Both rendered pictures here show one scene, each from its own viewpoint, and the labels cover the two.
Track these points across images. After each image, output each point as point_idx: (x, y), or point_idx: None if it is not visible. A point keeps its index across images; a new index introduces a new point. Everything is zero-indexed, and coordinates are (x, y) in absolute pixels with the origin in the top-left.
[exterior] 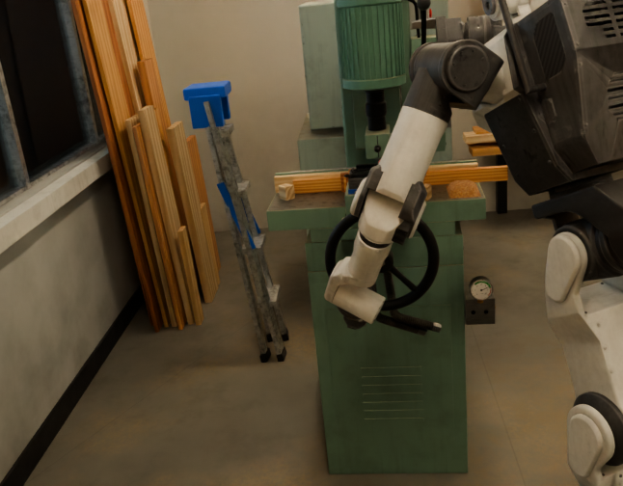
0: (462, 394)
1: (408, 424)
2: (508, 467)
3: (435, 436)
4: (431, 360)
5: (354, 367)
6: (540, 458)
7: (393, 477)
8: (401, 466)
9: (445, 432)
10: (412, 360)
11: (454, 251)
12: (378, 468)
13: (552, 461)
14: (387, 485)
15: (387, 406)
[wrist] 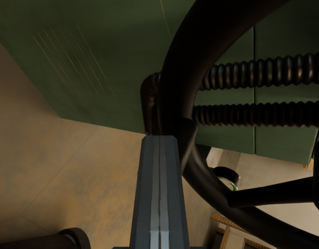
0: (108, 125)
1: (59, 80)
2: (82, 136)
3: (66, 101)
4: (126, 106)
5: (70, 11)
6: (99, 145)
7: (13, 67)
8: (27, 72)
9: (73, 108)
10: (117, 88)
11: (279, 152)
12: (9, 50)
13: (100, 151)
14: None
15: (59, 59)
